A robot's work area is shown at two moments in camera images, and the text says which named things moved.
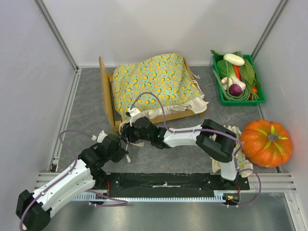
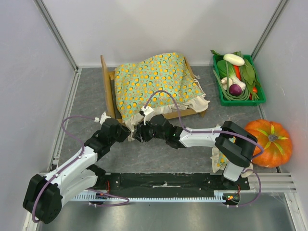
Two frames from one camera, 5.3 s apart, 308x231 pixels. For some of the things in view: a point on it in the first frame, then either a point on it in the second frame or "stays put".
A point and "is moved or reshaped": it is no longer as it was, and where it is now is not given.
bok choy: (222, 70) stays put
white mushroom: (224, 81) stays put
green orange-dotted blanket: (167, 76) is moved or reshaped
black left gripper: (121, 154) -> (125, 132)
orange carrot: (237, 72) stays put
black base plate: (160, 185) stays put
